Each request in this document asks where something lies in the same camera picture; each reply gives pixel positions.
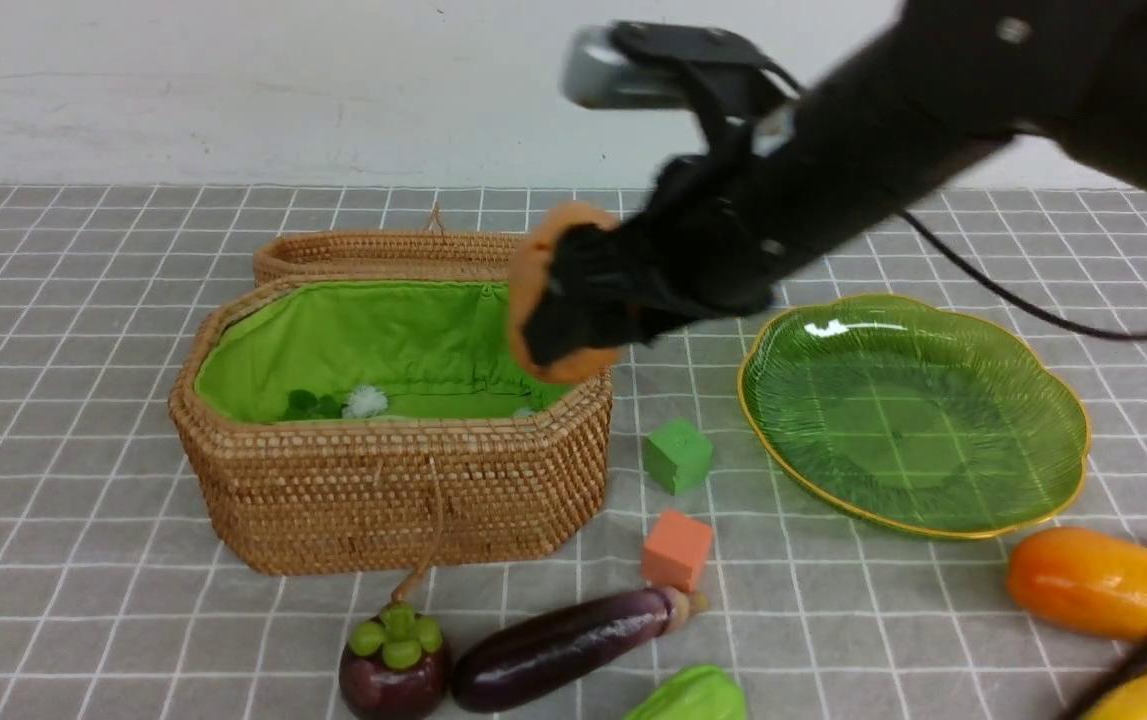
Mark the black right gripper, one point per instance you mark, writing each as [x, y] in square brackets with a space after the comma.
[689, 254]

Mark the brown potato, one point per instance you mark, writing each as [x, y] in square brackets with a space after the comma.
[560, 330]

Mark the white radish with leaves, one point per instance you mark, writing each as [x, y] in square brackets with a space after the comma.
[304, 405]

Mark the green chayote vegetable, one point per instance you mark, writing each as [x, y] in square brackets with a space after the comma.
[700, 691]

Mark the purple eggplant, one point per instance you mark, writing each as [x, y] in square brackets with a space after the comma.
[526, 661]

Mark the orange mango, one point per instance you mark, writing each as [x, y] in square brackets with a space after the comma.
[1082, 581]

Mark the dark purple mangosteen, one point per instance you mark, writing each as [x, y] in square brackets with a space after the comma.
[395, 665]

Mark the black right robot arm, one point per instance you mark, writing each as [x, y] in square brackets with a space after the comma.
[791, 173]

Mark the green foam cube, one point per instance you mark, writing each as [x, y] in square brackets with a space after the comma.
[677, 456]

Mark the green glass leaf plate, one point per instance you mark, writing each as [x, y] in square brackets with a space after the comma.
[936, 424]

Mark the orange foam cube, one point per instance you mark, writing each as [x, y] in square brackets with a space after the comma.
[675, 551]

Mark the woven wicker basket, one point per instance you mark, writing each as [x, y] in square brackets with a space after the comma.
[447, 450]

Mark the grey checkered tablecloth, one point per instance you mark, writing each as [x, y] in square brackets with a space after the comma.
[117, 601]

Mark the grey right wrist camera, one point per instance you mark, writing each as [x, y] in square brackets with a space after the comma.
[724, 80]

